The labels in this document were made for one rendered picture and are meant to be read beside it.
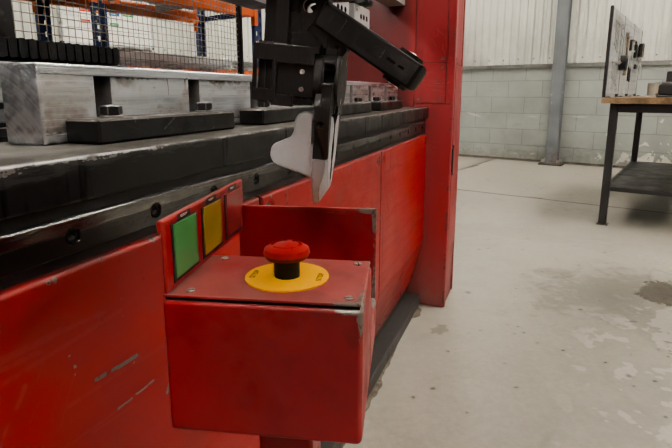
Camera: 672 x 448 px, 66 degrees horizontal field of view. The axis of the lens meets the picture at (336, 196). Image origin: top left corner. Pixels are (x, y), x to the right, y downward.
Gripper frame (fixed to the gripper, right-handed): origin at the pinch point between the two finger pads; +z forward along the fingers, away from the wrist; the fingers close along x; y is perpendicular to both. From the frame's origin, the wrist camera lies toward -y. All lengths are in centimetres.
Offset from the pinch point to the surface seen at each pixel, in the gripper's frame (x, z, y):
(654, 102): -315, -17, -169
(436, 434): -79, 82, -26
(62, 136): -6.7, -1.7, 33.4
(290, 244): 10.0, 2.9, 1.2
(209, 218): 6.1, 2.6, 9.8
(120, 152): -0.6, -1.5, 22.5
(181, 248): 12.5, 3.6, 9.7
